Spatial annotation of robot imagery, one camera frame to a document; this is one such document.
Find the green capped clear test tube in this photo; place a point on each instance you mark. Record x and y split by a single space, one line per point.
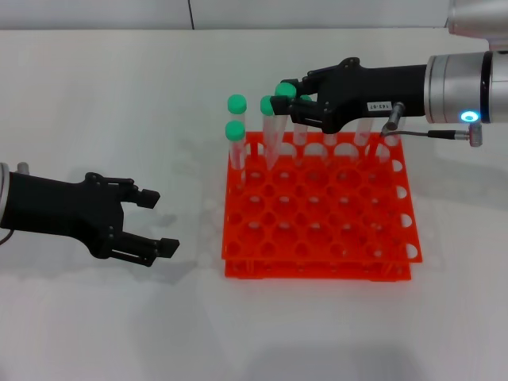
330 139
237 104
299 137
393 143
363 135
264 106
285 89
235 131

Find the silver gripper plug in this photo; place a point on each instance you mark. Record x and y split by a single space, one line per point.
395 115
24 167

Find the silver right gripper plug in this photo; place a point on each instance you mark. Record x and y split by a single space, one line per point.
395 115

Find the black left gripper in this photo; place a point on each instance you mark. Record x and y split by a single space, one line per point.
59 206

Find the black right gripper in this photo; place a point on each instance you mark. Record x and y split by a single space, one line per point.
357 91

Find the orange plastic test tube rack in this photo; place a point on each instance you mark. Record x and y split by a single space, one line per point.
297 212

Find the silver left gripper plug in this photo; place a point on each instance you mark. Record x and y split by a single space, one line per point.
24 167

